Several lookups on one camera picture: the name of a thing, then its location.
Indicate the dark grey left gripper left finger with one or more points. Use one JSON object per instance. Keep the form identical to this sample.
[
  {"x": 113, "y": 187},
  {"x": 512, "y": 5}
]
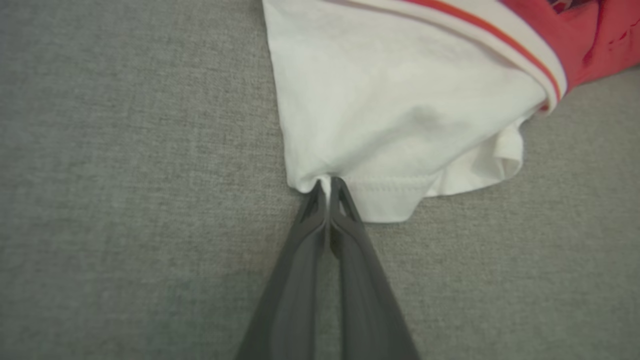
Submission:
[{"x": 290, "y": 300}]

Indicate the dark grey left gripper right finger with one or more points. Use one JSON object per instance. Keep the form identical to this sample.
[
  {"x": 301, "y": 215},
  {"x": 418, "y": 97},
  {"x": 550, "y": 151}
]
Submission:
[{"x": 365, "y": 300}]

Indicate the red and white shirt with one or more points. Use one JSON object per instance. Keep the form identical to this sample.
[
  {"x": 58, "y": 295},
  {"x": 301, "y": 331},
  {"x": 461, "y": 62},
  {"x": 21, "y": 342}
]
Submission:
[{"x": 400, "y": 100}]

